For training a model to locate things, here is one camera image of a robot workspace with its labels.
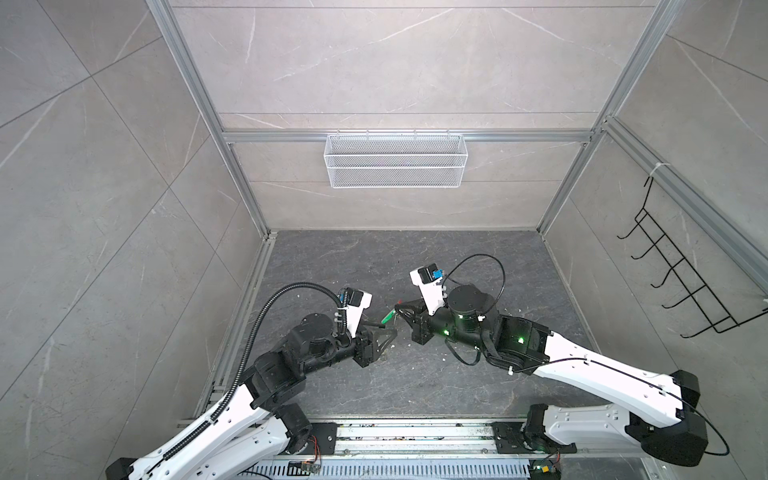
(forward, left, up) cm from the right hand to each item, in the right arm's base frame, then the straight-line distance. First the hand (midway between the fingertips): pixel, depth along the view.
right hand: (396, 306), depth 63 cm
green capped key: (-2, +2, -2) cm, 3 cm away
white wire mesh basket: (+57, -2, -1) cm, 57 cm away
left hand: (-3, +1, -2) cm, 4 cm away
